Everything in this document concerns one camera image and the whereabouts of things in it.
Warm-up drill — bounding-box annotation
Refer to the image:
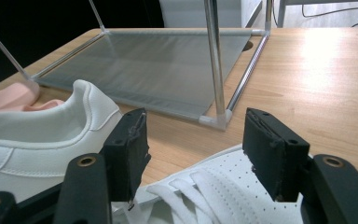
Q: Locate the white sneaker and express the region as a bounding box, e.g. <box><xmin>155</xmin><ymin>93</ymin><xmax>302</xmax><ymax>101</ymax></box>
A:
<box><xmin>0</xmin><ymin>78</ymin><xmax>124</xmax><ymax>203</ymax></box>
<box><xmin>111</xmin><ymin>144</ymin><xmax>311</xmax><ymax>224</ymax></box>

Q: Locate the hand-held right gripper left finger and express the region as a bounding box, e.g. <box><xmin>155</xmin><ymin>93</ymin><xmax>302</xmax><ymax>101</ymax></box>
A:
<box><xmin>102</xmin><ymin>107</ymin><xmax>152</xmax><ymax>203</ymax></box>

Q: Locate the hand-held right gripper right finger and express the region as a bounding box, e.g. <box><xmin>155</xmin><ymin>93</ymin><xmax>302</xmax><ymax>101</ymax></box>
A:
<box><xmin>241</xmin><ymin>107</ymin><xmax>311</xmax><ymax>203</ymax></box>

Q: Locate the pink slipper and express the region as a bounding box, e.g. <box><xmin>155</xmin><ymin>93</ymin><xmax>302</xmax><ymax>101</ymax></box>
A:
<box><xmin>0</xmin><ymin>81</ymin><xmax>66</xmax><ymax>118</ymax></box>

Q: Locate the grey cabinet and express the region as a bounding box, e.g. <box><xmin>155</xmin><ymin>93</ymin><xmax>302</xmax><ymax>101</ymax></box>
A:
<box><xmin>158</xmin><ymin>0</ymin><xmax>243</xmax><ymax>30</ymax></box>

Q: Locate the metal frame grey shoe rack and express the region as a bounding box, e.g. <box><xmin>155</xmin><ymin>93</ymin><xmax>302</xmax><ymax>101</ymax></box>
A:
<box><xmin>0</xmin><ymin>0</ymin><xmax>274</xmax><ymax>132</ymax></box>

